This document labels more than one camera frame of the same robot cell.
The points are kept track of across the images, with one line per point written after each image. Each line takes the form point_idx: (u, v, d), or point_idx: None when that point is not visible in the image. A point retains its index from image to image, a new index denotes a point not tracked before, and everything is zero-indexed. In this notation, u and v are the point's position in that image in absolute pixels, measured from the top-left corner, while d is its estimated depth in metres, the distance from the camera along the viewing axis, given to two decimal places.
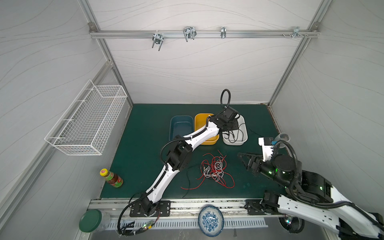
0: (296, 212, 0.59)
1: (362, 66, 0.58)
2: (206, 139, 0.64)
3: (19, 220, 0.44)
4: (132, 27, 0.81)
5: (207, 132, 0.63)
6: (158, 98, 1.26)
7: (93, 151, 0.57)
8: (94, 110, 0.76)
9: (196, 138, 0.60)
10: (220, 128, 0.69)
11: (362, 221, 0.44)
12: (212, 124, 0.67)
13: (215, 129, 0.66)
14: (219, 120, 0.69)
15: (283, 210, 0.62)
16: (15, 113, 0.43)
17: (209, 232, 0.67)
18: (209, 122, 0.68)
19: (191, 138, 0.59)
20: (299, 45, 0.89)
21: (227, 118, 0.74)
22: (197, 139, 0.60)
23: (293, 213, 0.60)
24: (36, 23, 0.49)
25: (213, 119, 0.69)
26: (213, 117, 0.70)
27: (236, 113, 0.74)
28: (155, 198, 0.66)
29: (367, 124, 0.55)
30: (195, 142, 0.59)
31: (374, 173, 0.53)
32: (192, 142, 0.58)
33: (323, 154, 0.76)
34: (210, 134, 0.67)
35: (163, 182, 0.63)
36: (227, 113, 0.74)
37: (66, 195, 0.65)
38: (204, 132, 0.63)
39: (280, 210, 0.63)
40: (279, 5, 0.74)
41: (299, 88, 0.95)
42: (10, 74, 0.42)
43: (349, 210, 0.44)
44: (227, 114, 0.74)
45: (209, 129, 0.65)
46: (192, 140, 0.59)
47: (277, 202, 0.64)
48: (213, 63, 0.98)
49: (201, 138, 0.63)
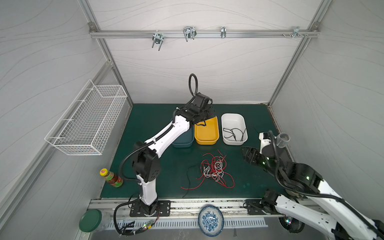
0: (293, 213, 0.61)
1: (362, 66, 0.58)
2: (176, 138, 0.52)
3: (19, 220, 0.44)
4: (132, 27, 0.81)
5: (174, 130, 0.53)
6: (158, 98, 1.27)
7: (93, 151, 0.57)
8: (94, 110, 0.76)
9: (161, 139, 0.50)
10: (192, 120, 0.58)
11: (351, 219, 0.42)
12: (180, 118, 0.57)
13: (185, 123, 0.56)
14: (188, 111, 0.59)
15: (281, 209, 0.64)
16: (15, 113, 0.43)
17: (209, 232, 0.67)
18: (176, 117, 0.58)
19: (155, 141, 0.49)
20: (299, 45, 0.88)
21: (197, 107, 0.64)
22: (163, 141, 0.50)
23: (290, 214, 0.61)
24: (36, 23, 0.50)
25: (182, 112, 0.59)
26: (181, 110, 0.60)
27: (207, 100, 0.64)
28: (149, 202, 0.64)
29: (368, 124, 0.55)
30: (162, 145, 0.49)
31: (375, 173, 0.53)
32: (157, 146, 0.48)
33: (323, 154, 0.76)
34: (179, 131, 0.55)
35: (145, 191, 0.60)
36: (197, 101, 0.64)
37: (66, 195, 0.65)
38: (171, 131, 0.53)
39: (278, 210, 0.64)
40: (279, 4, 0.74)
41: (299, 88, 0.95)
42: (11, 73, 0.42)
43: (337, 205, 0.43)
44: (196, 102, 0.64)
45: (177, 125, 0.55)
46: (157, 144, 0.49)
47: (276, 200, 0.64)
48: (213, 63, 0.98)
49: (167, 139, 0.51)
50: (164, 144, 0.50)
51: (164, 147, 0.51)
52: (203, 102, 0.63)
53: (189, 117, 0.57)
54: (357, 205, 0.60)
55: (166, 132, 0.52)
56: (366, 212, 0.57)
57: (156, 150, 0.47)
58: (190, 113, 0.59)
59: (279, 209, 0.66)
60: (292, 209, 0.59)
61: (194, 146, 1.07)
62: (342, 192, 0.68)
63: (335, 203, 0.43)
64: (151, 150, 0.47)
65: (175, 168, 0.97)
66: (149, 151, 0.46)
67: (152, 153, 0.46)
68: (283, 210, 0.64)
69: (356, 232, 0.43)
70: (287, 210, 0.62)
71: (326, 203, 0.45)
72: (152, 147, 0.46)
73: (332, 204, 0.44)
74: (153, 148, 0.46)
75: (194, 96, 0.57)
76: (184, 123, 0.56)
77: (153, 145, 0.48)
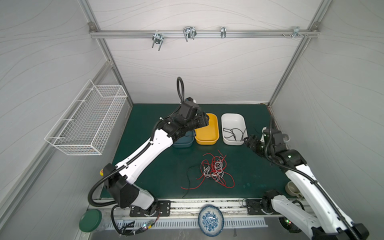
0: (286, 209, 0.59)
1: (362, 66, 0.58)
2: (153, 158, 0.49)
3: (20, 220, 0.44)
4: (132, 27, 0.81)
5: (151, 150, 0.46)
6: (158, 98, 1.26)
7: (93, 151, 0.57)
8: (94, 110, 0.76)
9: (135, 162, 0.43)
10: (176, 133, 0.51)
11: (324, 207, 0.42)
12: (160, 134, 0.49)
13: (167, 139, 0.49)
14: (172, 123, 0.51)
15: (276, 205, 0.64)
16: (16, 113, 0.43)
17: (209, 232, 0.67)
18: (156, 131, 0.50)
19: (127, 165, 0.42)
20: (299, 45, 0.88)
21: (184, 118, 0.55)
22: (136, 165, 0.43)
23: (283, 210, 0.61)
24: (36, 23, 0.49)
25: (166, 124, 0.51)
26: (165, 122, 0.52)
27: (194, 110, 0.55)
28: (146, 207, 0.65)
29: (368, 124, 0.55)
30: (134, 170, 0.42)
31: (375, 174, 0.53)
32: (129, 171, 0.41)
33: (323, 154, 0.76)
34: (157, 151, 0.48)
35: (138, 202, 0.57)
36: (183, 111, 0.55)
37: (66, 195, 0.65)
38: (147, 151, 0.45)
39: (275, 207, 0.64)
40: (279, 5, 0.74)
41: (299, 88, 0.95)
42: (10, 73, 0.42)
43: (312, 189, 0.45)
44: (183, 112, 0.55)
45: (155, 144, 0.47)
46: (129, 168, 0.42)
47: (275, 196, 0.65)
48: (213, 63, 0.98)
49: (143, 161, 0.45)
50: (138, 167, 0.44)
51: (138, 170, 0.44)
52: (190, 112, 0.55)
53: (172, 130, 0.49)
54: (357, 206, 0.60)
55: (143, 152, 0.45)
56: (366, 212, 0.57)
57: (127, 177, 0.41)
58: (174, 125, 0.51)
59: (275, 207, 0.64)
60: (286, 205, 0.59)
61: (194, 146, 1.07)
62: (342, 192, 0.68)
63: (310, 185, 0.45)
64: (122, 177, 0.40)
65: (175, 168, 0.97)
66: (119, 178, 0.40)
67: (123, 181, 0.40)
68: (277, 206, 0.64)
69: (327, 223, 0.42)
70: (281, 206, 0.62)
71: (298, 181, 0.50)
72: (123, 173, 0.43)
73: (306, 185, 0.47)
74: (123, 174, 0.41)
75: (181, 104, 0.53)
76: (165, 140, 0.48)
77: (125, 170, 0.42)
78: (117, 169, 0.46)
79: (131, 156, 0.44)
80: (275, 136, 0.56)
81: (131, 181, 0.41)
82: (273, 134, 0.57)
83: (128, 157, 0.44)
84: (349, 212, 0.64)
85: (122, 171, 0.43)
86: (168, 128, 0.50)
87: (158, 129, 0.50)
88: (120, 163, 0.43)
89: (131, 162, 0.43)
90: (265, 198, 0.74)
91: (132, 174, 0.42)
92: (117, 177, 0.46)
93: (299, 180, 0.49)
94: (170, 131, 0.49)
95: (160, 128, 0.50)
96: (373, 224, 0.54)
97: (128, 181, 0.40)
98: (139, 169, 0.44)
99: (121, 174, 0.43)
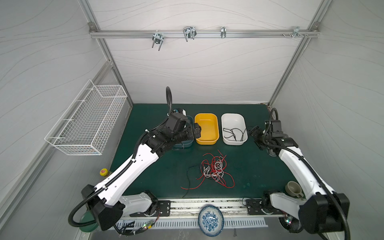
0: (283, 203, 0.59)
1: (362, 66, 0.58)
2: (135, 176, 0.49)
3: (20, 221, 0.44)
4: (132, 27, 0.81)
5: (133, 168, 0.43)
6: (158, 98, 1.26)
7: (93, 151, 0.57)
8: (94, 110, 0.76)
9: (115, 183, 0.41)
10: (161, 147, 0.48)
11: (307, 177, 0.46)
12: (144, 150, 0.46)
13: (151, 155, 0.46)
14: (157, 136, 0.48)
15: (274, 198, 0.64)
16: (15, 113, 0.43)
17: (209, 232, 0.67)
18: (139, 146, 0.47)
19: (107, 187, 0.40)
20: (299, 45, 0.88)
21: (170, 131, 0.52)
22: (117, 186, 0.40)
23: (281, 205, 0.61)
24: (36, 23, 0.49)
25: (151, 138, 0.48)
26: (150, 135, 0.49)
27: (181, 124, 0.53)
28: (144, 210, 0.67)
29: (367, 124, 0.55)
30: (115, 191, 0.40)
31: (375, 174, 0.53)
32: (109, 192, 0.39)
33: (323, 154, 0.76)
34: (139, 168, 0.45)
35: (131, 209, 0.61)
36: (170, 124, 0.52)
37: (66, 195, 0.65)
38: (129, 170, 0.43)
39: (274, 203, 0.64)
40: (280, 5, 0.74)
41: (299, 88, 0.95)
42: (10, 74, 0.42)
43: (299, 164, 0.49)
44: (170, 125, 0.52)
45: (137, 161, 0.44)
46: (109, 190, 0.40)
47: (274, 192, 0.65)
48: (214, 63, 0.98)
49: (124, 181, 0.42)
50: (118, 188, 0.41)
51: (119, 191, 0.42)
52: (177, 125, 0.52)
53: (157, 145, 0.47)
54: (357, 206, 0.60)
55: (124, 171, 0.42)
56: (367, 212, 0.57)
57: (106, 199, 0.39)
58: (160, 139, 0.48)
59: (274, 204, 0.65)
60: (283, 198, 0.59)
61: (194, 146, 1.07)
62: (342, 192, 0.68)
63: (297, 160, 0.50)
64: (101, 200, 0.38)
65: (175, 168, 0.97)
66: (98, 202, 0.38)
67: (102, 204, 0.37)
68: (276, 202, 0.63)
69: (309, 189, 0.45)
70: (279, 201, 0.61)
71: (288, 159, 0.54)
72: (102, 196, 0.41)
73: (294, 160, 0.51)
74: (103, 197, 0.39)
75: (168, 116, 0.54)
76: (149, 156, 0.45)
77: (104, 192, 0.39)
78: (95, 192, 0.44)
79: (112, 176, 0.42)
80: (273, 124, 0.64)
81: (111, 204, 0.39)
82: (272, 123, 0.64)
83: (109, 177, 0.41)
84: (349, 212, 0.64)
85: (101, 194, 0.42)
86: (153, 142, 0.47)
87: (141, 144, 0.47)
88: (99, 185, 0.40)
89: (111, 183, 0.40)
90: (265, 196, 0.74)
91: (113, 196, 0.40)
92: (95, 200, 0.44)
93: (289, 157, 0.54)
94: (155, 146, 0.46)
95: (145, 142, 0.47)
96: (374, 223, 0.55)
97: (107, 204, 0.38)
98: (120, 190, 0.42)
99: (100, 196, 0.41)
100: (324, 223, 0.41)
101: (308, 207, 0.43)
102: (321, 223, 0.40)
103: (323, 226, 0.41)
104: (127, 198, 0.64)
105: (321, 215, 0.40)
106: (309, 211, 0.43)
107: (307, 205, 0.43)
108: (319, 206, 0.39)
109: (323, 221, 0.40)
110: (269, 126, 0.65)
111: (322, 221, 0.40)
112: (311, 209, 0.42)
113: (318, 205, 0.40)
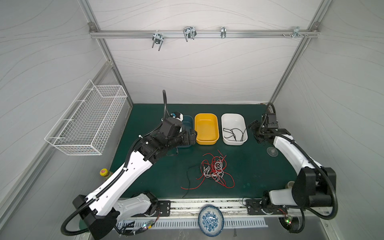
0: (281, 196, 0.60)
1: (362, 66, 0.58)
2: (128, 184, 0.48)
3: (20, 221, 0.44)
4: (132, 27, 0.81)
5: (125, 177, 0.42)
6: (157, 98, 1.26)
7: (93, 151, 0.57)
8: (94, 110, 0.76)
9: (106, 193, 0.40)
10: (155, 153, 0.46)
11: (298, 156, 0.50)
12: (137, 158, 0.45)
13: (143, 162, 0.44)
14: (151, 142, 0.47)
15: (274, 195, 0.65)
16: (15, 113, 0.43)
17: (209, 232, 0.67)
18: (132, 154, 0.45)
19: (98, 198, 0.39)
20: (299, 45, 0.89)
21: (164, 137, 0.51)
22: (108, 196, 0.40)
23: (280, 198, 0.61)
24: (36, 23, 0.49)
25: (145, 144, 0.47)
26: (143, 142, 0.47)
27: (175, 129, 0.51)
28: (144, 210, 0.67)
29: (367, 124, 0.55)
30: (106, 201, 0.39)
31: (375, 174, 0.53)
32: (100, 203, 0.38)
33: (323, 154, 0.76)
34: (132, 177, 0.44)
35: (129, 213, 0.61)
36: (164, 130, 0.50)
37: (66, 195, 0.65)
38: (121, 179, 0.42)
39: (274, 201, 0.64)
40: (280, 5, 0.74)
41: (299, 88, 0.95)
42: (10, 74, 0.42)
43: (290, 146, 0.54)
44: (164, 131, 0.50)
45: (129, 170, 0.43)
46: (100, 200, 0.39)
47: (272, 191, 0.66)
48: (214, 63, 0.98)
49: (115, 191, 0.41)
50: (110, 198, 0.40)
51: (111, 201, 0.41)
52: (171, 130, 0.51)
53: (151, 151, 0.45)
54: (358, 206, 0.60)
55: (115, 181, 0.41)
56: (367, 211, 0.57)
57: (98, 210, 0.38)
58: (153, 145, 0.46)
59: (274, 201, 0.64)
60: (281, 191, 0.60)
61: (194, 146, 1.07)
62: (342, 192, 0.68)
63: (289, 144, 0.54)
64: (92, 211, 0.37)
65: (175, 168, 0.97)
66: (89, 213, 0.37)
67: (92, 215, 0.37)
68: (275, 197, 0.64)
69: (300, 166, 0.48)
70: (277, 195, 0.63)
71: (282, 143, 0.58)
72: (93, 207, 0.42)
73: (286, 144, 0.56)
74: (93, 208, 0.38)
75: (161, 122, 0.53)
76: (141, 163, 0.44)
77: (95, 202, 0.39)
78: (86, 203, 0.43)
79: (103, 185, 0.41)
80: (268, 117, 0.69)
81: (103, 214, 0.39)
82: (267, 116, 0.70)
83: (100, 187, 0.41)
84: (350, 212, 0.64)
85: (92, 204, 0.38)
86: (147, 149, 0.46)
87: (134, 152, 0.46)
88: (90, 195, 0.40)
89: (102, 194, 0.40)
90: (265, 196, 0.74)
91: (104, 206, 0.39)
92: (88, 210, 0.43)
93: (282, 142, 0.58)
94: (148, 152, 0.45)
95: (137, 149, 0.46)
96: (375, 223, 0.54)
97: (99, 215, 0.37)
98: (111, 200, 0.41)
99: (91, 207, 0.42)
100: (315, 196, 0.43)
101: (300, 182, 0.46)
102: (311, 196, 0.43)
103: (313, 199, 0.43)
104: (122, 203, 0.50)
105: (312, 188, 0.43)
106: (302, 186, 0.45)
107: (300, 180, 0.46)
108: (310, 180, 0.42)
109: (314, 195, 0.43)
110: (265, 118, 0.71)
111: (313, 194, 0.43)
112: (303, 184, 0.44)
113: (309, 179, 0.42)
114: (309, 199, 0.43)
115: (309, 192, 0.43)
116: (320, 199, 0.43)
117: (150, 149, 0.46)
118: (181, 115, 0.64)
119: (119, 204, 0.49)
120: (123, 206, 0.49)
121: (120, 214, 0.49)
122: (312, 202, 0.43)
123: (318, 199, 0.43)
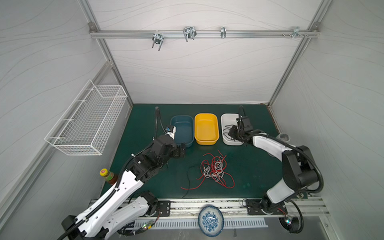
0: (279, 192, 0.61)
1: (362, 66, 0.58)
2: (120, 203, 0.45)
3: (21, 220, 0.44)
4: (132, 27, 0.81)
5: (115, 199, 0.43)
6: (157, 98, 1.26)
7: (93, 151, 0.57)
8: (94, 110, 0.76)
9: (96, 214, 0.41)
10: (146, 172, 0.48)
11: (276, 145, 0.56)
12: (127, 179, 0.46)
13: (134, 182, 0.46)
14: (143, 161, 0.49)
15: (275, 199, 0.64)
16: (15, 113, 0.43)
17: (209, 232, 0.67)
18: (124, 173, 0.47)
19: (88, 218, 0.40)
20: (299, 45, 0.88)
21: (155, 155, 0.53)
22: (98, 216, 0.40)
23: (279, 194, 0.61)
24: (37, 24, 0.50)
25: (135, 164, 0.49)
26: (135, 161, 0.49)
27: (165, 145, 0.52)
28: (144, 208, 0.63)
29: (368, 125, 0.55)
30: (94, 223, 0.40)
31: (375, 173, 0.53)
32: (90, 224, 0.39)
33: (322, 154, 0.76)
34: (122, 196, 0.45)
35: (125, 220, 0.55)
36: (155, 148, 0.52)
37: (66, 194, 0.65)
38: (111, 200, 0.43)
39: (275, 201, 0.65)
40: (279, 5, 0.74)
41: (299, 88, 0.95)
42: (11, 73, 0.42)
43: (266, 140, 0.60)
44: (155, 148, 0.52)
45: (119, 190, 0.44)
46: (90, 221, 0.40)
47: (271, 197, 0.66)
48: (213, 63, 0.97)
49: (104, 212, 0.42)
50: (100, 219, 0.41)
51: (100, 222, 0.42)
52: (162, 146, 0.51)
53: (143, 171, 0.47)
54: (359, 207, 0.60)
55: (106, 202, 0.42)
56: (368, 212, 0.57)
57: (87, 231, 0.39)
58: (145, 165, 0.48)
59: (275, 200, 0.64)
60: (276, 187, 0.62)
61: (194, 147, 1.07)
62: (343, 193, 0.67)
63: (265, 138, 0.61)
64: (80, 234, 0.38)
65: (175, 168, 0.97)
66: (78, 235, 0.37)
67: (81, 237, 0.37)
68: (274, 195, 0.64)
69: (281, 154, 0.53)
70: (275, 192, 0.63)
71: (257, 141, 0.66)
72: (82, 228, 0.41)
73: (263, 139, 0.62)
74: (82, 229, 0.38)
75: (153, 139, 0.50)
76: (133, 182, 0.46)
77: (85, 223, 0.39)
78: (75, 225, 0.44)
79: (94, 206, 0.42)
80: (243, 120, 0.75)
81: (90, 235, 0.39)
82: (242, 119, 0.75)
83: (91, 207, 0.41)
84: (350, 212, 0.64)
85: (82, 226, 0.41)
86: (139, 168, 0.48)
87: (126, 172, 0.47)
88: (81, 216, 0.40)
89: (92, 215, 0.40)
90: (265, 198, 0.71)
91: (92, 227, 0.39)
92: (77, 231, 0.43)
93: (258, 139, 0.65)
94: (140, 172, 0.47)
95: (129, 169, 0.48)
96: (375, 223, 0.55)
97: (87, 236, 0.38)
98: (101, 221, 0.42)
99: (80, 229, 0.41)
100: (303, 174, 0.46)
101: (286, 166, 0.50)
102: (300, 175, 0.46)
103: (303, 178, 0.46)
104: (113, 216, 0.50)
105: (298, 168, 0.46)
106: (288, 168, 0.49)
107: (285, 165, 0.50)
108: (293, 162, 0.47)
109: (302, 174, 0.47)
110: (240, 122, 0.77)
111: (301, 173, 0.47)
112: (287, 166, 0.49)
113: (291, 159, 0.47)
114: (298, 179, 0.46)
115: (297, 173, 0.46)
116: (308, 177, 0.46)
117: (141, 168, 0.48)
118: (174, 129, 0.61)
119: (110, 218, 0.49)
120: (114, 220, 0.49)
121: (110, 230, 0.49)
122: (302, 182, 0.46)
123: (307, 178, 0.46)
